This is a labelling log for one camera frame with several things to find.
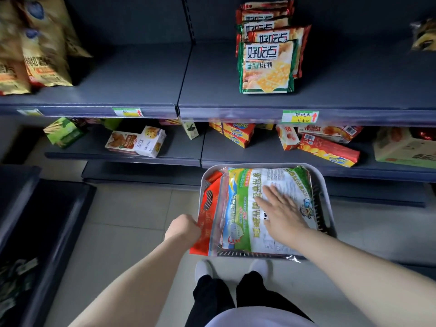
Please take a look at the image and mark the stack of yellow red boxes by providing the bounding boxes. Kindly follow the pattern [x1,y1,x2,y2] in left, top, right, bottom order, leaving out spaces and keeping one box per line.
[208,122,256,149]

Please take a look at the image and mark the person's left hand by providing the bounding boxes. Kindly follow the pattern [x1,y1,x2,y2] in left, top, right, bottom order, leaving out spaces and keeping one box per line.
[165,214,202,248]

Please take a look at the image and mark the person's right forearm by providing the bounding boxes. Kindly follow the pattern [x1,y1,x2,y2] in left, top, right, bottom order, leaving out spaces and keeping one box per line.
[292,228,436,327]

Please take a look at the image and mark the yellow chip bag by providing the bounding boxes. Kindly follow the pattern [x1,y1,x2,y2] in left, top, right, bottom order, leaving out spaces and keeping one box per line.
[20,28,74,88]
[32,0,93,59]
[0,47,32,96]
[0,0,29,62]

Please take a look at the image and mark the white shoe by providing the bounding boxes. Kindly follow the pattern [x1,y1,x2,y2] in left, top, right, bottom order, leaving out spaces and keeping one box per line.
[249,259,270,278]
[194,260,215,283]

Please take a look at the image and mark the shiny red packet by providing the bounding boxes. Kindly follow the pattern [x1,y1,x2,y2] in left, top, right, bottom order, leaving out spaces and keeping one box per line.
[410,128,436,142]

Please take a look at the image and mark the dark green packets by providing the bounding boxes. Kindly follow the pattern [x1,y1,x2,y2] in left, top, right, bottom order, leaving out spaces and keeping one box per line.
[0,257,40,314]

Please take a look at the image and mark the grey plastic basket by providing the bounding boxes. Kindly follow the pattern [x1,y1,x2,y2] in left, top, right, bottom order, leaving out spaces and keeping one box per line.
[198,163,338,260]

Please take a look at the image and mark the white red snack box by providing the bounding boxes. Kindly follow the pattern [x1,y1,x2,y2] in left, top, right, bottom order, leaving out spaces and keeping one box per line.
[298,125,364,144]

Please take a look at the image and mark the small red white box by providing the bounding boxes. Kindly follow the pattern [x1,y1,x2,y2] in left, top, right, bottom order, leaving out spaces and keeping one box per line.
[275,124,300,151]

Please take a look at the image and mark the red food packet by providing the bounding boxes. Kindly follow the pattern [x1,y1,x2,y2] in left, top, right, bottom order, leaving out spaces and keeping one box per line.
[189,171,228,256]

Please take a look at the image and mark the dark grey shelf board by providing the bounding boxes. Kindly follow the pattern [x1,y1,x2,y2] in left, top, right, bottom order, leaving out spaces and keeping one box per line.
[177,38,436,127]
[0,42,193,118]
[201,127,436,183]
[44,125,206,167]

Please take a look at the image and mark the green white price tag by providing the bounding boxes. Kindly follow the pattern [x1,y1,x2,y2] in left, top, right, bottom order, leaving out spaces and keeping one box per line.
[112,107,144,118]
[282,110,320,125]

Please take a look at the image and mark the dark display bin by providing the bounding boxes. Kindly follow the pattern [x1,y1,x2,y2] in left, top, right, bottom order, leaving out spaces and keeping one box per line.
[0,165,98,327]

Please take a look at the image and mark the row of green cracker packets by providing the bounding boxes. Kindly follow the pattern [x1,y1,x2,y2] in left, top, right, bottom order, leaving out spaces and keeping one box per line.
[235,0,312,94]

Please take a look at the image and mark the dark shelf upright post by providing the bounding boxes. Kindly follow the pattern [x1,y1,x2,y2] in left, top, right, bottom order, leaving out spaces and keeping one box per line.
[180,0,197,45]

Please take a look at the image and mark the long red snack box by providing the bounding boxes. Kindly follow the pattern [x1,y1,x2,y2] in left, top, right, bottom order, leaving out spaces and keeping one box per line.
[298,133,361,168]

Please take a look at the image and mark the green snack box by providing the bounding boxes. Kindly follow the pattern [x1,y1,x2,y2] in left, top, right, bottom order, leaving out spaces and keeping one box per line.
[43,117,86,149]

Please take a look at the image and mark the large beige green carton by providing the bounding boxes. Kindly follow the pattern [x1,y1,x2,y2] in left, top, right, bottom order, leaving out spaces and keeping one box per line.
[373,127,436,169]

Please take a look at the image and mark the small green white box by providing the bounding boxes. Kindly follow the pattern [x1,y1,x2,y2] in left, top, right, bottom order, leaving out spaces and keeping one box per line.
[181,119,200,140]

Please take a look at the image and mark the dark grey base shelf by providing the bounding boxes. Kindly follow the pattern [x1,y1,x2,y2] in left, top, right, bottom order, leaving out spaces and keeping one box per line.
[81,161,427,207]

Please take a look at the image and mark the person's left forearm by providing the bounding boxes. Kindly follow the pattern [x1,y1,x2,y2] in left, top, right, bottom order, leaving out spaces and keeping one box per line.
[68,231,192,327]

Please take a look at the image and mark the person's black trousers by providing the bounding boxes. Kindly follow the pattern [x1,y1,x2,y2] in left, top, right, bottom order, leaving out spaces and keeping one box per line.
[185,271,312,327]

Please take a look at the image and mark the person's right hand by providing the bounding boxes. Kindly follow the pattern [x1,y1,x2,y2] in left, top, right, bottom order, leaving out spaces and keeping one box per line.
[254,185,310,250]

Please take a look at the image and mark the yellow dark snack bag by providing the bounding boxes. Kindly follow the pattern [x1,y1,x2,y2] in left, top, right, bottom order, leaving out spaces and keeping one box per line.
[410,18,436,52]

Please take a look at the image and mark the orange white cookie box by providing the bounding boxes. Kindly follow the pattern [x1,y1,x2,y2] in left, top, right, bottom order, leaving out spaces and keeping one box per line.
[104,131,142,154]

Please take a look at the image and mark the person's white shirt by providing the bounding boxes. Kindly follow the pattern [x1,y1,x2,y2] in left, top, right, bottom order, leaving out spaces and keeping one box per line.
[205,306,322,327]

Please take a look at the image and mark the large green white food packet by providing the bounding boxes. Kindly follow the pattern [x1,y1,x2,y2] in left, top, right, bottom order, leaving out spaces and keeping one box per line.
[209,166,319,257]

